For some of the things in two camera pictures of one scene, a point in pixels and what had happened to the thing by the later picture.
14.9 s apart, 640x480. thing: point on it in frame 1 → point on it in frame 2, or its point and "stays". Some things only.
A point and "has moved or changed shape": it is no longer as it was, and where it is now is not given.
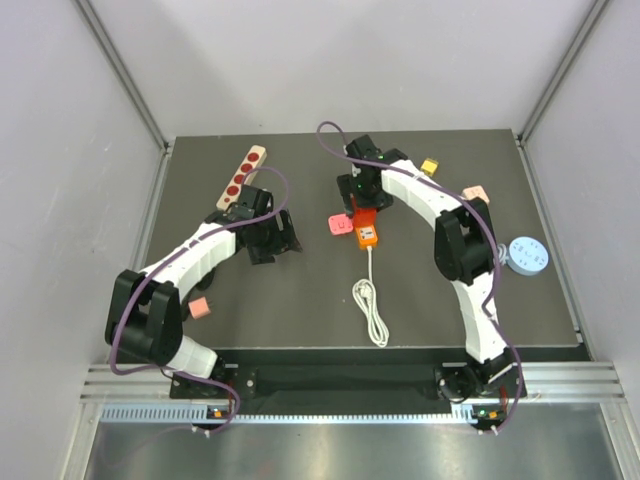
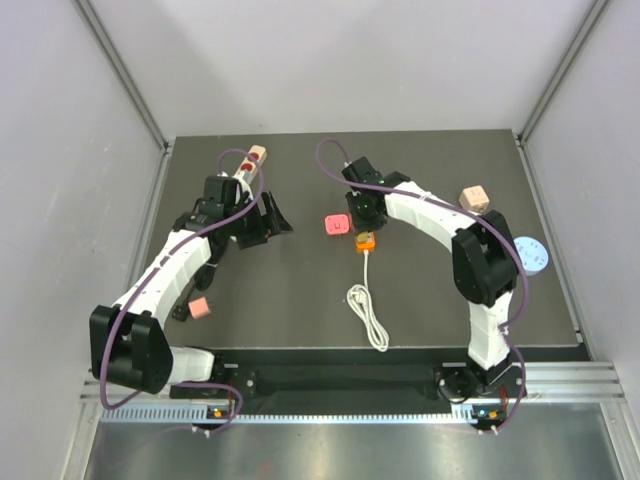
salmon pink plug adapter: (199, 308) stays
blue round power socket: (527, 256) stays
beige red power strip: (250, 160) stays
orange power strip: (364, 220) has moved or changed shape
